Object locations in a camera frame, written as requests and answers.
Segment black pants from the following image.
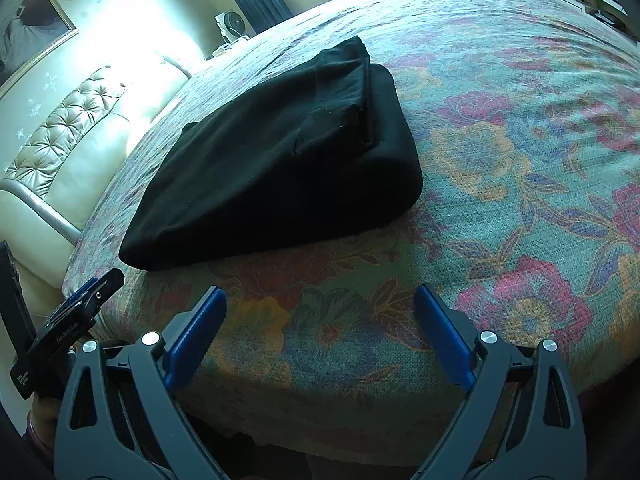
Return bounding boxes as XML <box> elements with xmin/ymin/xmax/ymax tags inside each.
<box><xmin>119</xmin><ymin>37</ymin><xmax>423</xmax><ymax>271</ymax></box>

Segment left hand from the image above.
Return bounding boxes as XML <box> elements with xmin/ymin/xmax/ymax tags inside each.
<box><xmin>24</xmin><ymin>393</ymin><xmax>61</xmax><ymax>460</ymax></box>

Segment floral bedspread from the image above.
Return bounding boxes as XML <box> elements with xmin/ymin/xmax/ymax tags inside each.
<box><xmin>63</xmin><ymin>0</ymin><xmax>639</xmax><ymax>466</ymax></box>

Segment cream tufted headboard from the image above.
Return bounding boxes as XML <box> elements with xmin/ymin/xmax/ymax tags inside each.
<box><xmin>1</xmin><ymin>56</ymin><xmax>193</xmax><ymax>322</ymax></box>

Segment white desk fan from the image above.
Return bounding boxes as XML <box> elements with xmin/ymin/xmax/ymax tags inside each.
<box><xmin>215</xmin><ymin>11</ymin><xmax>246</xmax><ymax>44</ymax></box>

